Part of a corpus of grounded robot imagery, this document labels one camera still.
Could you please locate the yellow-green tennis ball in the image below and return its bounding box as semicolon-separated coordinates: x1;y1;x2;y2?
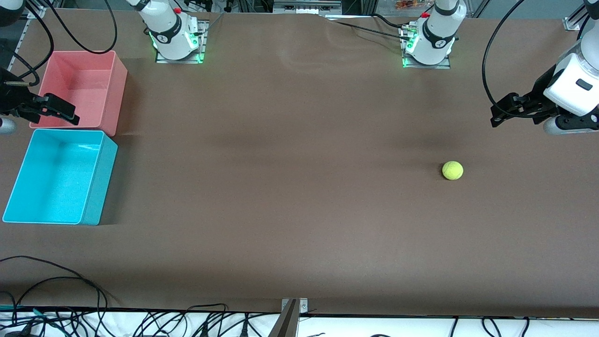
442;161;464;181

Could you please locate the pink plastic bin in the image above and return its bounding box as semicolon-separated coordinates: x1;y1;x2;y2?
29;51;128;137

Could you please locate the blue plastic bin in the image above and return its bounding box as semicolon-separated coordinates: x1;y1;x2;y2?
2;129;118;226

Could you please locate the brown table cover sheet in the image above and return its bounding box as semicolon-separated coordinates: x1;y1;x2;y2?
0;8;599;320

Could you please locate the grey metal bar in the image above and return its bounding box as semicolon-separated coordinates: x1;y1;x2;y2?
268;300;300;337

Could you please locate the perforated aluminium rail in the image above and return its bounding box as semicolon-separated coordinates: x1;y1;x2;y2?
15;9;39;72

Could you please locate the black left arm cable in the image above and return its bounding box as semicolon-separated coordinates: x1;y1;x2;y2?
482;0;527;109

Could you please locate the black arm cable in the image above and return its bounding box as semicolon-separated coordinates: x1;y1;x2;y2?
482;0;527;109
44;0;118;54
0;0;55;88

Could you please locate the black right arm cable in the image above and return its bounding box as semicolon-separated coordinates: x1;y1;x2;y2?
0;0;55;88
44;0;118;54

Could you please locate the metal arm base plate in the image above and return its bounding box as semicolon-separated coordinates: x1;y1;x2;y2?
401;23;452;70
155;20;209;65

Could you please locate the long black looped cable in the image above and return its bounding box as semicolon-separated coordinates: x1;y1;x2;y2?
0;255;109;313
10;276;108;312

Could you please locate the thin black base cable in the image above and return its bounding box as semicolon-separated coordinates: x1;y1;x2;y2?
333;21;409;41
372;13;409;30

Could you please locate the grey base cable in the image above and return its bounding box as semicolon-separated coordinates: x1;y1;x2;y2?
194;12;226;38

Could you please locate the teal cable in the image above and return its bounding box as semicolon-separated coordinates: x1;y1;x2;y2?
0;305;64;320

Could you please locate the aluminium frame profile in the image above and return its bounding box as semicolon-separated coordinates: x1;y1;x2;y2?
273;0;345;15

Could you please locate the small metal edge bracket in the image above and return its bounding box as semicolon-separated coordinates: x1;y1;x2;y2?
281;298;309;315

